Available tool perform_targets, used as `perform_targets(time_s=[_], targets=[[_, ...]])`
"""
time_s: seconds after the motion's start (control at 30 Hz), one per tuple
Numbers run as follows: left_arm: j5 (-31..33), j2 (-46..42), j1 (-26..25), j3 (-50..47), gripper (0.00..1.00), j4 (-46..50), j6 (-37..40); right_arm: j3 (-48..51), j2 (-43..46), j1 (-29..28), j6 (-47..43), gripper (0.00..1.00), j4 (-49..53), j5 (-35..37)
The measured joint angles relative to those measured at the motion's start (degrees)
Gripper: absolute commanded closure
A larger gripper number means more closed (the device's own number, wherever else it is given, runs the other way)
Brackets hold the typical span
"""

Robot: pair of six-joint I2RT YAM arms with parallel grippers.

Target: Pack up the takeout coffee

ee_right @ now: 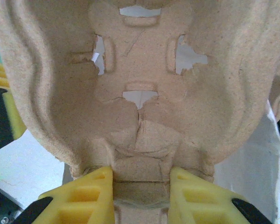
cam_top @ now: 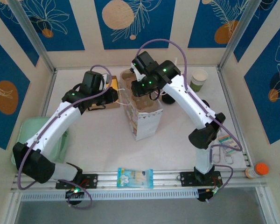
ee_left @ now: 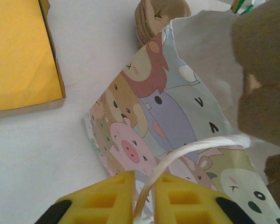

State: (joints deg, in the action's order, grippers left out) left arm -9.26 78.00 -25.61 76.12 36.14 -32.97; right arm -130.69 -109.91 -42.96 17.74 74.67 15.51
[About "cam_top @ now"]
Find white patterned paper gift bag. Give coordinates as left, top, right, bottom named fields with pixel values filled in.
left=116, top=70, right=164, bottom=141

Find blue white wet wipes pack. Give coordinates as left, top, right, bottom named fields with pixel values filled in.
left=116, top=167, right=154, bottom=189

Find brown cardboard napkin box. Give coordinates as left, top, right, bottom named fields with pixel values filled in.
left=85, top=75, right=121, bottom=112

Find black cup lid stack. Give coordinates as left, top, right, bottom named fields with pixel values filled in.
left=162, top=93, right=175, bottom=105

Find green white paper cup stack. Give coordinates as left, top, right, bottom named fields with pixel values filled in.
left=190, top=69, right=209, bottom=93

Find mint green zip pouch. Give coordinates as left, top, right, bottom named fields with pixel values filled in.
left=11, top=116, right=70, bottom=165

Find orange teal labelled packet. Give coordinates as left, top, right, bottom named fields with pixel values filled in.
left=218, top=134, right=240, bottom=155

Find metal scissors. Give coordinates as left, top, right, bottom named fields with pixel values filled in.
left=211, top=147, right=234, bottom=165

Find black base electronics module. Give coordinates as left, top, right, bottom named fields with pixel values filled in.
left=65, top=186, right=86, bottom=206
left=197, top=188, right=222, bottom=203

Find orange capped bottle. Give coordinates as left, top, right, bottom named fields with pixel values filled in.
left=245, top=162, right=269, bottom=179

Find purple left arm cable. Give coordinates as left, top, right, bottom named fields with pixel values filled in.
left=17, top=64, right=113, bottom=210

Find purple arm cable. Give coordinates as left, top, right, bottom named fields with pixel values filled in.
left=17, top=64, right=113, bottom=210
left=136, top=39, right=244, bottom=203

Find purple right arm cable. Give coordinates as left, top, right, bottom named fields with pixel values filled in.
left=136, top=39, right=244, bottom=203

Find aluminium side rail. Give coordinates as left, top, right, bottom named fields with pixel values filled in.
left=41, top=69, right=59, bottom=117
left=216, top=66, right=254, bottom=166

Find aluminium frame post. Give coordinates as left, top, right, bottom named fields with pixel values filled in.
left=217, top=0, right=264, bottom=70
left=8, top=0, right=56, bottom=73

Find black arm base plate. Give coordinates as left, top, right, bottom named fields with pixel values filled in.
left=179, top=171, right=222, bottom=187
left=55, top=173, right=98, bottom=189

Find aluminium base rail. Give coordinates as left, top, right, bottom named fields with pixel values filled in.
left=10, top=169, right=268, bottom=192

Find grey slotted cable duct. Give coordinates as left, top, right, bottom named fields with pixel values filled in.
left=20, top=188, right=199, bottom=202

